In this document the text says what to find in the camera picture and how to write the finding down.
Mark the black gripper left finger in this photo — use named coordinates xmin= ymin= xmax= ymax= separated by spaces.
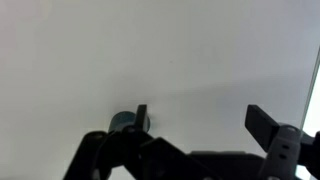
xmin=63 ymin=104 xmax=214 ymax=180

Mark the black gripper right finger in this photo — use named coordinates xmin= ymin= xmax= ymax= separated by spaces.
xmin=244 ymin=104 xmax=320 ymax=180

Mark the dark green enamel mug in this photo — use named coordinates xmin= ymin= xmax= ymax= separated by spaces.
xmin=107 ymin=111 xmax=151 ymax=135

